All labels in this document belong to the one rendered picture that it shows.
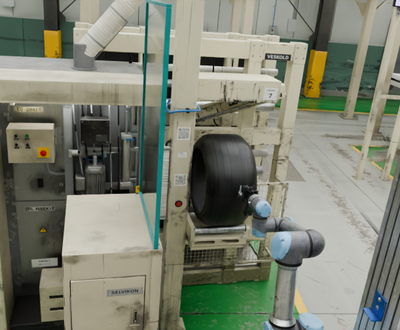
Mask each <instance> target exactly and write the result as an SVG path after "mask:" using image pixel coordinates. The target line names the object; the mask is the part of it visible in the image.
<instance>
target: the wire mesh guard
mask: <svg viewBox="0 0 400 330"><path fill-rule="evenodd" d="M262 185H263V186H264V185H270V188H271V185H274V186H275V185H281V186H282V185H287V186H286V189H285V190H282V189H281V190H275V191H277V193H278V191H285V194H284V197H277V194H276V197H272V199H273V198H283V200H281V201H283V206H282V210H281V212H282V213H281V217H283V215H284V211H285V203H286V200H287V192H288V188H289V182H275V183H257V186H259V188H260V186H262ZM266 194H267V193H266ZM273 194H274V192H273ZM269 196H270V194H269ZM274 209H275V207H274ZM212 252H213V255H214V252H217V253H218V250H217V251H212ZM216 256H217V255H216ZM212 259H217V258H212ZM260 259H262V260H260ZM192 260H198V259H192ZM241 260H246V259H241ZM231 261H233V262H228V260H227V262H223V263H217V261H212V262H216V263H207V262H202V263H205V264H195V262H193V263H194V264H193V265H191V263H190V264H189V265H187V264H188V263H184V264H186V265H183V268H192V267H201V266H220V265H238V264H248V263H266V262H275V260H271V259H265V258H259V260H253V259H252V261H236V260H231ZM197 263H198V262H197Z"/></svg>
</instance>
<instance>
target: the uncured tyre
mask: <svg viewBox="0 0 400 330"><path fill-rule="evenodd" d="M240 185H242V186H244V185H247V186H248V187H249V188H250V187H252V186H253V185H254V186H256V188H257V168H256V163H255V157H254V154H253V151H252V149H251V147H250V145H249V143H248V142H247V141H246V140H245V139H244V138H243V137H242V136H239V135H236V134H206V135H203V136H202V137H201V138H200V139H199V140H198V141H197V142H196V143H195V144H194V147H193V153H192V168H191V184H190V189H191V200H192V206H193V210H194V213H195V215H196V217H197V218H198V219H199V220H200V221H201V222H202V223H203V224H205V225H207V226H217V225H218V226H225V225H238V224H240V223H243V222H244V221H245V220H246V219H247V218H248V217H249V216H244V213H243V212H244V209H245V206H246V204H247V202H243V201H242V200H240V199H239V198H238V192H239V190H240Z"/></svg>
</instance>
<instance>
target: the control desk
mask: <svg viewBox="0 0 400 330"><path fill-rule="evenodd" d="M162 254H163V249H162V245H161V242H160V238H159V239H158V249H153V244H152V241H151V237H150V234H149V229H148V226H147V221H146V218H145V214H144V211H143V206H142V203H141V198H140V195H139V193H138V194H88V195H67V204H66V211H65V226H64V240H63V248H62V272H63V291H64V327H65V330H158V319H159V308H160V286H161V275H162Z"/></svg>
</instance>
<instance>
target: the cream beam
mask: <svg viewBox="0 0 400 330"><path fill-rule="evenodd" d="M281 84H282V82H281V81H279V80H277V79H275V78H273V77H271V76H269V75H256V74H241V73H211V72H199V81H198V96H197V101H216V102H242V103H278V102H279V97H280V89H281ZM265 88H277V89H278V93H277V98H276V100H263V98H264V90H265Z"/></svg>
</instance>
